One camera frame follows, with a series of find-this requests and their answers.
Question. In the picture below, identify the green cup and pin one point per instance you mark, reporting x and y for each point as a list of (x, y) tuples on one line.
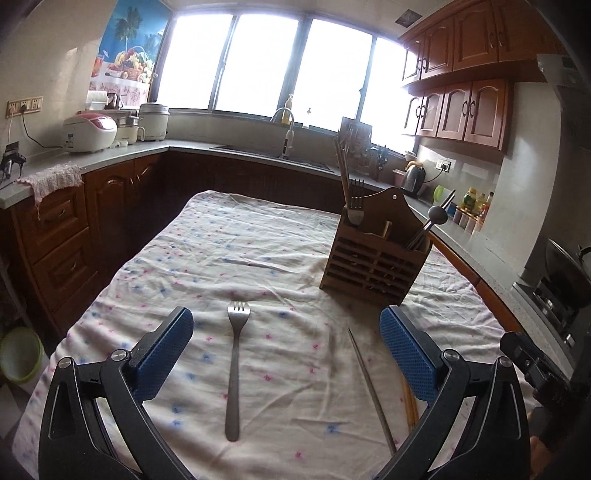
[(441, 194)]

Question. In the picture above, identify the metal chopstick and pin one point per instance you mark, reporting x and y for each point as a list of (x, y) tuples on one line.
[(421, 236), (370, 387), (450, 197)]

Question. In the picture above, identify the steel electric kettle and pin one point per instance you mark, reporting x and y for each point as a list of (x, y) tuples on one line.
[(415, 180)]

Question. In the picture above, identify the pink white rice cooker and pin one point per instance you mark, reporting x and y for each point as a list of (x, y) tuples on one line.
[(87, 134)]

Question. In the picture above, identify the gas stove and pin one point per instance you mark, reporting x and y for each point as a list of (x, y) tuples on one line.
[(549, 309)]

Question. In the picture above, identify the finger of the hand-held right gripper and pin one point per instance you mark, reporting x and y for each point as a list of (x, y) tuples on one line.
[(521, 355)]

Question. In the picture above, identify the white spice jar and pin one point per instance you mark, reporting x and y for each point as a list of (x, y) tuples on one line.
[(473, 225), (466, 221), (459, 217)]

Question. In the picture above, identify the pink knitted cloth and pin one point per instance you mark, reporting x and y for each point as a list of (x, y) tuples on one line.
[(55, 177)]

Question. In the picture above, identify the small black device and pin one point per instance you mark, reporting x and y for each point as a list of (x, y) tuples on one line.
[(11, 159)]

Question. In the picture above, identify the metal ladle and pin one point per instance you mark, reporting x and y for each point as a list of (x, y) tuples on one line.
[(437, 213)]

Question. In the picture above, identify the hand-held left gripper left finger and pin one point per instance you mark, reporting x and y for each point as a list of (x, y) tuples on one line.
[(171, 341)]

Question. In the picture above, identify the steel kitchen sink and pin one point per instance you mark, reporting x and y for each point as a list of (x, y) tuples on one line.
[(258, 152)]

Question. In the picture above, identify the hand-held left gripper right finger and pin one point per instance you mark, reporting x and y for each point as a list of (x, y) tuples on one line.
[(408, 355)]

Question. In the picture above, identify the fruit wall poster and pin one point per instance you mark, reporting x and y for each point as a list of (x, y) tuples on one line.
[(129, 41)]

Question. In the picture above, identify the white wall outlet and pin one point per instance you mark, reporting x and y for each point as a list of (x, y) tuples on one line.
[(443, 165)]

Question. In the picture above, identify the silver rice cooker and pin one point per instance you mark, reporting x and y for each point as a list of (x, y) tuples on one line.
[(154, 122)]

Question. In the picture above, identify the steel range hood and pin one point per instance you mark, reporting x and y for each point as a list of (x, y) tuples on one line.
[(558, 69)]

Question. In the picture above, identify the kitchen window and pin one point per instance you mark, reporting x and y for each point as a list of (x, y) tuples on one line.
[(263, 64)]

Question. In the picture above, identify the floral white tablecloth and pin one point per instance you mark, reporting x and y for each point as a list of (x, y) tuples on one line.
[(231, 240)]

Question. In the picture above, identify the dish soap bottle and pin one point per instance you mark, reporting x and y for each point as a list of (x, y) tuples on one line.
[(290, 102)]

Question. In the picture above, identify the wooden utensil holder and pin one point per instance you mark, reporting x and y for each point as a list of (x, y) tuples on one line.
[(369, 263)]

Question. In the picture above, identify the kitchen faucet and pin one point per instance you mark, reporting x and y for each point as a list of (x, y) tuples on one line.
[(288, 138)]

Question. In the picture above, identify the condiment bottle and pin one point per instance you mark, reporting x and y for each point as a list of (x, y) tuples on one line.
[(481, 203)]

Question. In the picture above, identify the wooden base cabinets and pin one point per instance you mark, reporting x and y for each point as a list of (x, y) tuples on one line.
[(115, 198)]

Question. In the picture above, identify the wall power outlet strip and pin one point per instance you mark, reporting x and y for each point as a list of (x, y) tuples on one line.
[(25, 106)]

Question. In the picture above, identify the wooden chopstick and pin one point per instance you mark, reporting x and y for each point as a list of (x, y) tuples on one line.
[(340, 166), (346, 182), (406, 406)]

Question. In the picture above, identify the white food steamer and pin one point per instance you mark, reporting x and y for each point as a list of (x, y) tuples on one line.
[(127, 134)]

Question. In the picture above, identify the wooden wall cabinets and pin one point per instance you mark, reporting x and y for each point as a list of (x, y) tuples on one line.
[(461, 110)]

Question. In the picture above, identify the metal fork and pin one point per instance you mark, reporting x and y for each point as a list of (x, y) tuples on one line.
[(358, 189), (235, 392), (354, 217)]

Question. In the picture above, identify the white box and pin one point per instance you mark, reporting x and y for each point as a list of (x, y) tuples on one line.
[(98, 99)]

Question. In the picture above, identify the yellow green bottle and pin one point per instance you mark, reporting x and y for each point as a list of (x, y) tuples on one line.
[(470, 199)]

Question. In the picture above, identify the black wok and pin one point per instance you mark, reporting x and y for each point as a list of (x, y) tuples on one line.
[(565, 263)]

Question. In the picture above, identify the green plastic bucket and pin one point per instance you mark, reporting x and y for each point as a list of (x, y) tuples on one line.
[(21, 353)]

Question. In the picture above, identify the metal dish rack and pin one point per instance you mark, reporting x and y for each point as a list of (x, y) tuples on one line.
[(355, 134)]

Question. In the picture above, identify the person's right hand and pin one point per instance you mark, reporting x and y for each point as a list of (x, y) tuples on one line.
[(540, 450)]

